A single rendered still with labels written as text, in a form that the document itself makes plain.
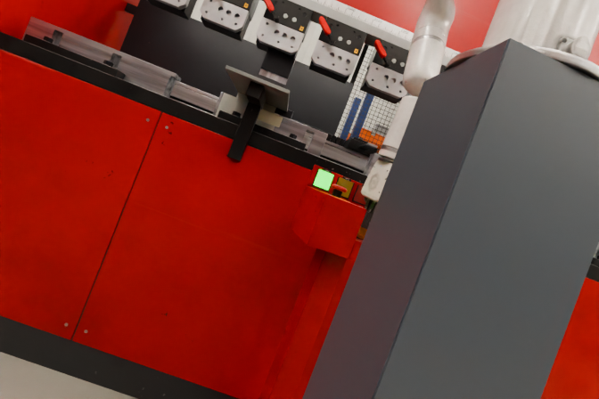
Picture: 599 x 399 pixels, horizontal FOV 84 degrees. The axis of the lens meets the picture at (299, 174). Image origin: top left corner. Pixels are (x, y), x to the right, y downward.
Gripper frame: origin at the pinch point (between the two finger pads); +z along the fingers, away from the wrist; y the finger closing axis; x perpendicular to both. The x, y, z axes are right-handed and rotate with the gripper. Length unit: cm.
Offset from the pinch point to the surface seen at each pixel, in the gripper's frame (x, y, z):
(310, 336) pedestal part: -3.7, 3.5, 30.7
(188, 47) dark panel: -67, -107, -35
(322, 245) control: -11.7, 6.5, 7.9
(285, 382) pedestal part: -5.5, 4.6, 42.8
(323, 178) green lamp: -11.6, -9.8, -5.0
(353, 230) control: -5.9, 6.1, 2.4
